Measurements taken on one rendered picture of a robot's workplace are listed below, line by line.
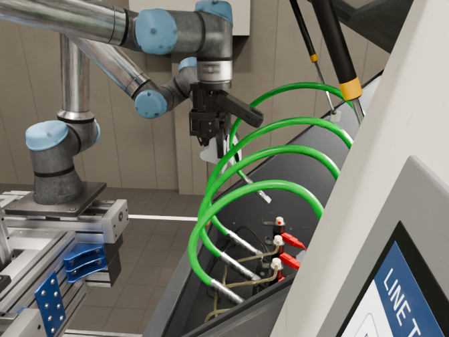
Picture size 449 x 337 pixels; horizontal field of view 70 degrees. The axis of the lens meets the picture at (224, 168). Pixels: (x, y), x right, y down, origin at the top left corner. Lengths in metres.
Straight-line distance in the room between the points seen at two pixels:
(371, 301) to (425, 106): 0.12
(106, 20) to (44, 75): 3.06
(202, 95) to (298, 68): 2.49
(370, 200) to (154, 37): 0.47
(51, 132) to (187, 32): 0.59
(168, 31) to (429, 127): 0.49
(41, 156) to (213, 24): 0.66
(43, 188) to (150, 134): 2.37
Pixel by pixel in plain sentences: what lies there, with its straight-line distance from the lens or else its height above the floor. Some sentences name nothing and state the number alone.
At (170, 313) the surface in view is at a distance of 0.79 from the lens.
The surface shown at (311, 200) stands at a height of 1.29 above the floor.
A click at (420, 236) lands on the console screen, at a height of 1.42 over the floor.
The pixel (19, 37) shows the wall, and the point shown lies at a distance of 3.83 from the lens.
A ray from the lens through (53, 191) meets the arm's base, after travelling 1.12.
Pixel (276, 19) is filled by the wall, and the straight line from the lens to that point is 3.14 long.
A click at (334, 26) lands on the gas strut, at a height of 1.52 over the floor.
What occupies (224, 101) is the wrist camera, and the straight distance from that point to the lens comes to 0.70.
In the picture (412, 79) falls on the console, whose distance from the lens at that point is 0.27.
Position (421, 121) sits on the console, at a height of 1.46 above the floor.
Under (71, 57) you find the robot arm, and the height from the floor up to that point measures 1.46.
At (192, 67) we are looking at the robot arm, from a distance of 1.00.
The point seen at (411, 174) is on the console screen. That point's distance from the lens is 0.20.
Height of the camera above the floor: 1.51
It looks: 22 degrees down
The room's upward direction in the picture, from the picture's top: straight up
